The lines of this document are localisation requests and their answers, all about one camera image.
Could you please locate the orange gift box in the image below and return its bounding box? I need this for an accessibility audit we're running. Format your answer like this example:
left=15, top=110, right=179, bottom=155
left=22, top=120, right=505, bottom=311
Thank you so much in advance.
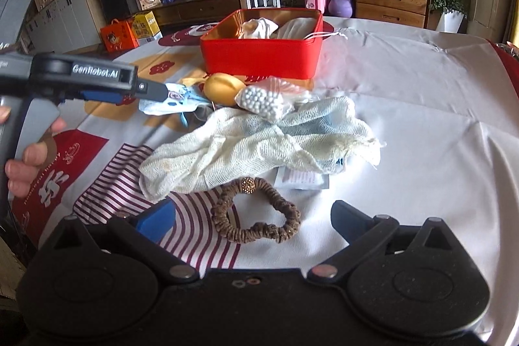
left=100, top=19, right=139, bottom=53

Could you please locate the white planter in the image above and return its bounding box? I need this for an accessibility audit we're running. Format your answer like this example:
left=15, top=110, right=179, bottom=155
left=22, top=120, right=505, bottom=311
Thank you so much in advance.
left=436, top=9, right=465, bottom=34

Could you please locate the brown hair scrunchie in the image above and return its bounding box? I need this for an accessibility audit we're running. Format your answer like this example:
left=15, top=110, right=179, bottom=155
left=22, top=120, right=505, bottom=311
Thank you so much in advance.
left=211, top=176, right=301, bottom=245

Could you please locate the yellow carton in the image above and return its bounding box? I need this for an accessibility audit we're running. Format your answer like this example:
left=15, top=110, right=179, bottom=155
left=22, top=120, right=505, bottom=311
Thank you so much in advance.
left=132, top=11, right=163, bottom=42

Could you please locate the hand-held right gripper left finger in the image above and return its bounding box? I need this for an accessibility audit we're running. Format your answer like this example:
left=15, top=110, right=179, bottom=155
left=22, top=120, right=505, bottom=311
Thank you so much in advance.
left=53, top=200, right=199, bottom=284

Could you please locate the wooden media cabinet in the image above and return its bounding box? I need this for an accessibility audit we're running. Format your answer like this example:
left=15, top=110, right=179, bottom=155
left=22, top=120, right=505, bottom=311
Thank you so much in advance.
left=152, top=0, right=431, bottom=31

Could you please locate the yellow egg-shaped sponge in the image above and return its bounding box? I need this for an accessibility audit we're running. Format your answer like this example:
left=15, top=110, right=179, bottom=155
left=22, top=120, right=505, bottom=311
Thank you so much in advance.
left=203, top=72, right=248, bottom=107

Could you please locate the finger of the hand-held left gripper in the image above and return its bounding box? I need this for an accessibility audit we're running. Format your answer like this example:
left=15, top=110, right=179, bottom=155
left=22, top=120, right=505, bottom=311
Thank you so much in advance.
left=137, top=80, right=169, bottom=101

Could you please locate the red plastic box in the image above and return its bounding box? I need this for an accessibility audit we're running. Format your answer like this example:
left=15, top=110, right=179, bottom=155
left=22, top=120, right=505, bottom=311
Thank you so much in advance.
left=199, top=9, right=324, bottom=81

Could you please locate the white drawstring pouch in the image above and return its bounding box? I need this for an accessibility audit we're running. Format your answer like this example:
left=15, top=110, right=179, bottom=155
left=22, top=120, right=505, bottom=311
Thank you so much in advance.
left=238, top=18, right=280, bottom=39

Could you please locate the white gauze cloth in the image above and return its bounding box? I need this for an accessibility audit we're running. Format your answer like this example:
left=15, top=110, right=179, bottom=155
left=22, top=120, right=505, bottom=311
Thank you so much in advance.
left=140, top=95, right=386, bottom=203

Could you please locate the bag of white beads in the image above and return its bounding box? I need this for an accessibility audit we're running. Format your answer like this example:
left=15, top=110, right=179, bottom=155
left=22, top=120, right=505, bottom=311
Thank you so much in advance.
left=234, top=78, right=296, bottom=124

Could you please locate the person's left hand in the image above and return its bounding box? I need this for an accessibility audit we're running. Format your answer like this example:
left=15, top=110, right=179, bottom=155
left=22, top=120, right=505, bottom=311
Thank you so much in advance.
left=5, top=117, right=67, bottom=201

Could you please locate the white paper packet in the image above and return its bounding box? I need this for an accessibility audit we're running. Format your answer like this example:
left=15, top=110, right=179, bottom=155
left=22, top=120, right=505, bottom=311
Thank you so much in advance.
left=276, top=167, right=330, bottom=190

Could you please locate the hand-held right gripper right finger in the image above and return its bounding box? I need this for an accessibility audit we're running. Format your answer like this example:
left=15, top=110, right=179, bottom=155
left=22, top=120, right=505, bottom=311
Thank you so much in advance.
left=308, top=200, right=463, bottom=283

